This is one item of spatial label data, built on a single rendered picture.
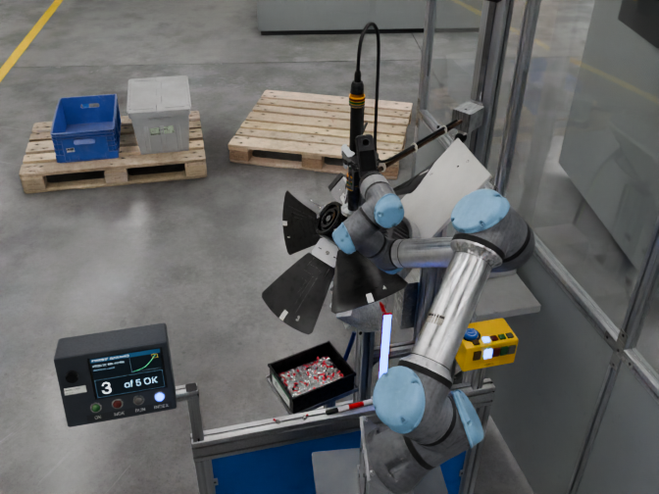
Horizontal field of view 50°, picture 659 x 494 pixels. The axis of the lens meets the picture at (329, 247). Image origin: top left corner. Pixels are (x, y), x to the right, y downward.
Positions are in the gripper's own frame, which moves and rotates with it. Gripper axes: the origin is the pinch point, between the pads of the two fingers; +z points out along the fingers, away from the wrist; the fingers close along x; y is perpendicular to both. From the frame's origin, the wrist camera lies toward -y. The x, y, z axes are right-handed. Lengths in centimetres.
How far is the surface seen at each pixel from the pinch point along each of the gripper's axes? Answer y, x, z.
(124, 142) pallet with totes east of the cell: 137, -78, 295
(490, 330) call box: 43, 31, -39
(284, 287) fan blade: 50, -20, 2
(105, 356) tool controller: 26, -72, -43
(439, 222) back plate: 30.5, 29.5, -0.4
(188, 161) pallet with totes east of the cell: 138, -37, 259
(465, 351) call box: 44, 21, -44
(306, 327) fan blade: 57, -16, -10
